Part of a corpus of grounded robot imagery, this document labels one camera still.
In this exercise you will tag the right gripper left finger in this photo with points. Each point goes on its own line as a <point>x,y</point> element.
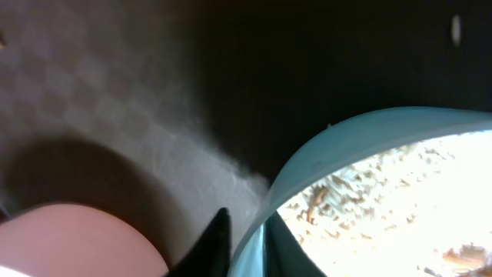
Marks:
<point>211,254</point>

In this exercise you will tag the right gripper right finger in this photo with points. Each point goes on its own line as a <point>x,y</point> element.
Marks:
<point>283,256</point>

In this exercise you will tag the food scraps rice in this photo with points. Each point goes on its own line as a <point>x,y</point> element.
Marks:
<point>422,209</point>

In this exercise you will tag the light blue bowl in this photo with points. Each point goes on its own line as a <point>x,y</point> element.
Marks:
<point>343,144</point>

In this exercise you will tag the white bowl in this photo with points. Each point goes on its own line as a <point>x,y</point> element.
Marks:
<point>66,240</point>

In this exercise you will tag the dark brown serving tray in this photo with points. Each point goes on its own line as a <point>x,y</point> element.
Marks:
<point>162,112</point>

